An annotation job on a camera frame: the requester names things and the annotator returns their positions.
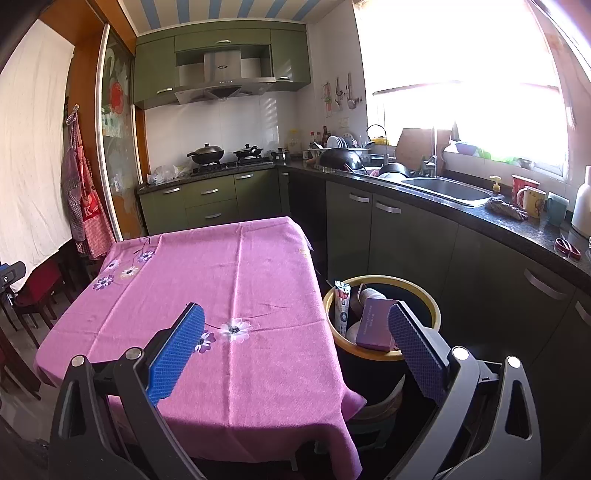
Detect curved thin faucet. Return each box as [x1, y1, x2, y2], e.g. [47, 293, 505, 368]
[366, 124, 389, 167]

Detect steel sink faucet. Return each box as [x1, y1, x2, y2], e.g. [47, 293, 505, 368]
[420, 127, 439, 178]

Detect wooden cutting board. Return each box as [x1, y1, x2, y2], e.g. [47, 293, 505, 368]
[394, 128, 451, 172]

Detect teal mug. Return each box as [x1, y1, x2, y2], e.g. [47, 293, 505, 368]
[547, 193, 570, 227]

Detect gas stove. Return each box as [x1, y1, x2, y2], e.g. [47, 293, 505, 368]
[191, 157, 274, 175]

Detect large black wok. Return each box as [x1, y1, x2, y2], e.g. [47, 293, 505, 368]
[318, 148, 363, 171]

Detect white hanging sheet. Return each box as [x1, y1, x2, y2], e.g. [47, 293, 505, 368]
[0, 18, 75, 294]

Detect green base cabinets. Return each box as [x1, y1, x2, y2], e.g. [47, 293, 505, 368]
[137, 168, 591, 462]

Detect hanging kitchen utensils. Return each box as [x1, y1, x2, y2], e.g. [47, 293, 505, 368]
[322, 74, 363, 112]

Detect white paper bowl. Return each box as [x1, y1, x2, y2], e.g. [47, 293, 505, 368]
[355, 286, 387, 315]

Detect red and white milk carton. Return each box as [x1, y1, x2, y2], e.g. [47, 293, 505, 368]
[333, 281, 354, 337]

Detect steel range hood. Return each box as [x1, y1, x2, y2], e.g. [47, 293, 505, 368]
[174, 50, 277, 106]

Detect pink floral tablecloth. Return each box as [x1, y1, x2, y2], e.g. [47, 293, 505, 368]
[33, 216, 368, 480]

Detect green plastic basket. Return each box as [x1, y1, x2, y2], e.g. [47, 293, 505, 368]
[478, 148, 518, 164]

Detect dark red chair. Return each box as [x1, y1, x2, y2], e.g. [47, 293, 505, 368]
[11, 258, 75, 349]

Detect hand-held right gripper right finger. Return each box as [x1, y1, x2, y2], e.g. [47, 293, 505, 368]
[388, 301, 542, 480]

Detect green wall cabinets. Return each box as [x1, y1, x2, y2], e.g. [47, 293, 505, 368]
[133, 21, 311, 110]

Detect brown dishcloth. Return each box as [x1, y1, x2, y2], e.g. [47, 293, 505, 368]
[485, 198, 529, 221]

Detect dish rack with plates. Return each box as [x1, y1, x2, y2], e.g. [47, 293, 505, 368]
[305, 135, 375, 160]

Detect black lidded wok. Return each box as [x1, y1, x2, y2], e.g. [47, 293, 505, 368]
[187, 143, 227, 165]

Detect cream printed mug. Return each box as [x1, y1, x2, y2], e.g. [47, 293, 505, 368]
[516, 187, 548, 219]

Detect purple cardboard box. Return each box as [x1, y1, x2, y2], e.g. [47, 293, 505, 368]
[355, 298, 404, 354]

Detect red checkered apron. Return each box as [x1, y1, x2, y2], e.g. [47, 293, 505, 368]
[61, 104, 116, 259]

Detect steel sink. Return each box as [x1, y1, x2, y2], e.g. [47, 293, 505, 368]
[401, 176, 497, 208]

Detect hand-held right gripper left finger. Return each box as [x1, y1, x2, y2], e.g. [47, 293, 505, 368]
[50, 302, 206, 480]

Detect yellow-rimmed black bin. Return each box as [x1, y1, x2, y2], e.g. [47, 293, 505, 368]
[322, 275, 441, 421]

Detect white roller blind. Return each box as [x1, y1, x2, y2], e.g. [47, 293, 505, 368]
[353, 0, 561, 93]

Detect white thermos jug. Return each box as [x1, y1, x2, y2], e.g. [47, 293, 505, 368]
[571, 166, 591, 238]

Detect crumpled plastic bag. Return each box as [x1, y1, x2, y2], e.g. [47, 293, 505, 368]
[147, 164, 192, 185]

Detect red mug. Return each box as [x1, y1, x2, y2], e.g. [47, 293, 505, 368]
[511, 174, 541, 206]

